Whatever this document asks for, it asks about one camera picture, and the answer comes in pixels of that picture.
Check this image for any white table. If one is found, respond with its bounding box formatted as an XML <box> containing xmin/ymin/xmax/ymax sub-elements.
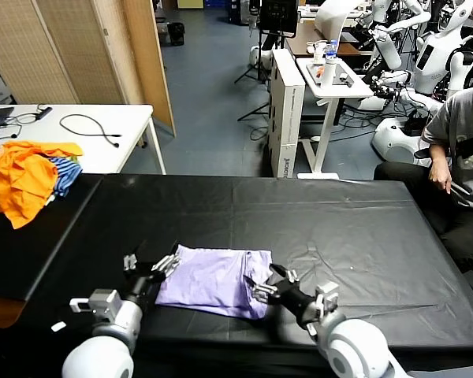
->
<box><xmin>0</xmin><ymin>104</ymin><xmax>167</xmax><ymax>176</ymax></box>

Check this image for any white curved shell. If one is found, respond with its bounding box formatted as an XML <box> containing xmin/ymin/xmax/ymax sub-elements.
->
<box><xmin>315</xmin><ymin>0</ymin><xmax>359</xmax><ymax>40</ymax></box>

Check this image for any beige pegboard partition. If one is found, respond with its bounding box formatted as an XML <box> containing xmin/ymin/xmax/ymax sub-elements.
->
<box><xmin>0</xmin><ymin>0</ymin><xmax>145</xmax><ymax>106</ymax></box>

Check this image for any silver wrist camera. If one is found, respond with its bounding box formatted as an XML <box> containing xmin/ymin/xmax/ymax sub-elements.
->
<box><xmin>69</xmin><ymin>289</ymin><xmax>120</xmax><ymax>317</ymax></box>
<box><xmin>314</xmin><ymin>281</ymin><xmax>341</xmax><ymax>314</ymax></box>

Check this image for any person right forearm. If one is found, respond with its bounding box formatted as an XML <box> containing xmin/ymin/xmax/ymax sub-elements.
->
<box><xmin>428</xmin><ymin>142</ymin><xmax>450</xmax><ymax>174</ymax></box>

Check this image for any white humanoid robot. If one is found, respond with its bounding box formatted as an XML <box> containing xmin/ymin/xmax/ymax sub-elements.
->
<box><xmin>368</xmin><ymin>0</ymin><xmax>433</xmax><ymax>71</ymax></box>
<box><xmin>358</xmin><ymin>0</ymin><xmax>473</xmax><ymax>123</ymax></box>

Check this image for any person in grey t-shirt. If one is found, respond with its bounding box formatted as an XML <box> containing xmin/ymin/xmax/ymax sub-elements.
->
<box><xmin>373</xmin><ymin>86</ymin><xmax>473</xmax><ymax>272</ymax></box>

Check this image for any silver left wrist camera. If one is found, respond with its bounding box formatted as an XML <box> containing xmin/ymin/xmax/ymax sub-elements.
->
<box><xmin>69</xmin><ymin>289</ymin><xmax>120</xmax><ymax>317</ymax></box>

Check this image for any white adjustable desk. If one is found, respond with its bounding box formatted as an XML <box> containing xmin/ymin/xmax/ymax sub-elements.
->
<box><xmin>296</xmin><ymin>57</ymin><xmax>375</xmax><ymax>180</ymax></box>

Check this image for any black trash bin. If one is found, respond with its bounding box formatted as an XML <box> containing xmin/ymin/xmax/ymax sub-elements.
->
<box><xmin>168</xmin><ymin>22</ymin><xmax>185</xmax><ymax>46</ymax></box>

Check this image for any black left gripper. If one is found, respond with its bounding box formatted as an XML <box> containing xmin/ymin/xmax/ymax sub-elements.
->
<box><xmin>123</xmin><ymin>239</ymin><xmax>181</xmax><ymax>302</ymax></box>

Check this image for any grey tray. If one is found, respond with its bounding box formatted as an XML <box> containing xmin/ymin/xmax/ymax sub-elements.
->
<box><xmin>306</xmin><ymin>62</ymin><xmax>356</xmax><ymax>88</ymax></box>

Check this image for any thick black cable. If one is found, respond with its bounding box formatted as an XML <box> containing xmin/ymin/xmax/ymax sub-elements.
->
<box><xmin>58</xmin><ymin>113</ymin><xmax>123</xmax><ymax>150</ymax></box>

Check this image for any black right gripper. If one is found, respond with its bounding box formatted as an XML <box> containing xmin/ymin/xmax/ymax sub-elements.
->
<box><xmin>243</xmin><ymin>263</ymin><xmax>320</xmax><ymax>328</ymax></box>

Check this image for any brown wooden desk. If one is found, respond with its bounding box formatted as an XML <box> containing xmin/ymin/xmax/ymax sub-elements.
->
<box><xmin>285</xmin><ymin>19</ymin><xmax>375</xmax><ymax>59</ymax></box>

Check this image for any person right hand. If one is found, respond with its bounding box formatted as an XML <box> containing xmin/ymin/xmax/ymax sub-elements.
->
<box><xmin>429</xmin><ymin>167</ymin><xmax>453</xmax><ymax>195</ymax></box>

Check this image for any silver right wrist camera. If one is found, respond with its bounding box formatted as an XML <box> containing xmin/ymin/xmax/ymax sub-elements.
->
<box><xmin>314</xmin><ymin>281</ymin><xmax>341</xmax><ymax>314</ymax></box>

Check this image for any black side table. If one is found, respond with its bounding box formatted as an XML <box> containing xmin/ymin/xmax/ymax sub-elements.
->
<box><xmin>0</xmin><ymin>172</ymin><xmax>106</xmax><ymax>328</ymax></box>

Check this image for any thin black cable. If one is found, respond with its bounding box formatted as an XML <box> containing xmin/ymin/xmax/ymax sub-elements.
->
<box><xmin>0</xmin><ymin>112</ymin><xmax>40</xmax><ymax>139</ymax></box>

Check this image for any black table cover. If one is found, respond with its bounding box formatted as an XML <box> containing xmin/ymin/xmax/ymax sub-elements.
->
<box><xmin>23</xmin><ymin>174</ymin><xmax>473</xmax><ymax>373</ymax></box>

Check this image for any wooden panel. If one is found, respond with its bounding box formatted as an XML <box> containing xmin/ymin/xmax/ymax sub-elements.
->
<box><xmin>121</xmin><ymin>0</ymin><xmax>177</xmax><ymax>138</ymax></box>

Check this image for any white tumbler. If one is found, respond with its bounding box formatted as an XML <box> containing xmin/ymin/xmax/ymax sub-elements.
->
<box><xmin>320</xmin><ymin>58</ymin><xmax>337</xmax><ymax>91</ymax></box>

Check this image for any blue striped garment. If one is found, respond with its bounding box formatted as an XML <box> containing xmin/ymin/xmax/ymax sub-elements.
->
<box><xmin>49</xmin><ymin>156</ymin><xmax>84</xmax><ymax>198</ymax></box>

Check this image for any tall white cardboard box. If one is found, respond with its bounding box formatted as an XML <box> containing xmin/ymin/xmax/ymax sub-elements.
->
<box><xmin>267</xmin><ymin>49</ymin><xmax>307</xmax><ymax>178</ymax></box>

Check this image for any black monitor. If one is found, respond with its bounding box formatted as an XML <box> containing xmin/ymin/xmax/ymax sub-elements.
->
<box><xmin>258</xmin><ymin>0</ymin><xmax>300</xmax><ymax>39</ymax></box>

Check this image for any large white robot base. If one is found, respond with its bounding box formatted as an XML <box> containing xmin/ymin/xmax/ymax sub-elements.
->
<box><xmin>371</xmin><ymin>117</ymin><xmax>434</xmax><ymax>163</ymax></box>

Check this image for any plain lavender t-shirt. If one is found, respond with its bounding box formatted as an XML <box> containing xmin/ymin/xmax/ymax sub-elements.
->
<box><xmin>155</xmin><ymin>243</ymin><xmax>274</xmax><ymax>321</ymax></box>

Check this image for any orange garment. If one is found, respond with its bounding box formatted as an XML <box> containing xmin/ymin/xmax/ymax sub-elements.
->
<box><xmin>0</xmin><ymin>140</ymin><xmax>84</xmax><ymax>230</ymax></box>

